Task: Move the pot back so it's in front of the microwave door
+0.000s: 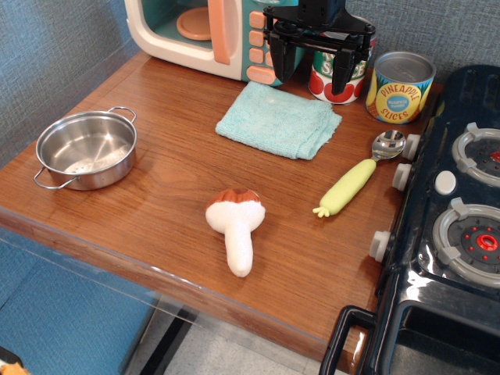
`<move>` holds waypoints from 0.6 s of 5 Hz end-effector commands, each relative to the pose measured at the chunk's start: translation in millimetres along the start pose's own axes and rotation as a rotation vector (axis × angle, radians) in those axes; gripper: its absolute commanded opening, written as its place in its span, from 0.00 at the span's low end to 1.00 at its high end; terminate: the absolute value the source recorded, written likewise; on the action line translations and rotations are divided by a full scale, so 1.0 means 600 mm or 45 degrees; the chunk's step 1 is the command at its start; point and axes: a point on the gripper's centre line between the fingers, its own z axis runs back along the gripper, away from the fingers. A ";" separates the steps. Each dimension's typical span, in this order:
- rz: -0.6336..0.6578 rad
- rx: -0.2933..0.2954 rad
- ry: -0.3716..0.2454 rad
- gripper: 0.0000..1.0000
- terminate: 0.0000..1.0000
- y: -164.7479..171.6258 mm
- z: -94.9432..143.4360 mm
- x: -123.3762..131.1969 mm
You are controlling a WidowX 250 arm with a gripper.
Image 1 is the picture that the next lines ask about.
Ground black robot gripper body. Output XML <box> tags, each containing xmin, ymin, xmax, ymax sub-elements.
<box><xmin>263</xmin><ymin>1</ymin><xmax>375</xmax><ymax>52</ymax></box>

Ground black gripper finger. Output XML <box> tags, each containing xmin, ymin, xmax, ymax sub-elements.
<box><xmin>331</xmin><ymin>48</ymin><xmax>360</xmax><ymax>95</ymax></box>
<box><xmin>269</xmin><ymin>33</ymin><xmax>297</xmax><ymax>83</ymax></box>

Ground stainless steel pot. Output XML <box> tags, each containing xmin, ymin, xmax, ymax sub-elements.
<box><xmin>34</xmin><ymin>106</ymin><xmax>138</xmax><ymax>191</ymax></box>

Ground teal toy microwave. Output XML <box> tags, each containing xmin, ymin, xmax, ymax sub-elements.
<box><xmin>125</xmin><ymin>0</ymin><xmax>295</xmax><ymax>86</ymax></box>

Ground orange microwave turntable plate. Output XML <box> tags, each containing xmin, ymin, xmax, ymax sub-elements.
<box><xmin>176</xmin><ymin>7</ymin><xmax>211</xmax><ymax>41</ymax></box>

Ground tomato sauce can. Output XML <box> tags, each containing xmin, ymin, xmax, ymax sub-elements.
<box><xmin>308</xmin><ymin>15</ymin><xmax>378</xmax><ymax>105</ymax></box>

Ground pineapple slices can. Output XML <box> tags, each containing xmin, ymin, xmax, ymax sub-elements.
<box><xmin>366</xmin><ymin>51</ymin><xmax>436</xmax><ymax>124</ymax></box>

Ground teal folded cloth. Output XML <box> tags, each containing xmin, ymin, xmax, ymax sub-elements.
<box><xmin>215</xmin><ymin>82</ymin><xmax>342</xmax><ymax>160</ymax></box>

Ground plush mushroom toy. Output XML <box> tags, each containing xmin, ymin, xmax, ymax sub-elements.
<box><xmin>205</xmin><ymin>188</ymin><xmax>266</xmax><ymax>278</ymax></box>

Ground black toy stove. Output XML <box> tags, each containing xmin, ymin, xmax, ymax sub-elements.
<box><xmin>320</xmin><ymin>65</ymin><xmax>499</xmax><ymax>374</ymax></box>

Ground orange plush toy corner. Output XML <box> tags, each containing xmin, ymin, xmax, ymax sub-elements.
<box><xmin>1</xmin><ymin>362</ymin><xmax>30</xmax><ymax>375</ymax></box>

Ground spoon with green handle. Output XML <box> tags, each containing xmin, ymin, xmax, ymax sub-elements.
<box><xmin>312</xmin><ymin>130</ymin><xmax>406</xmax><ymax>218</ymax></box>

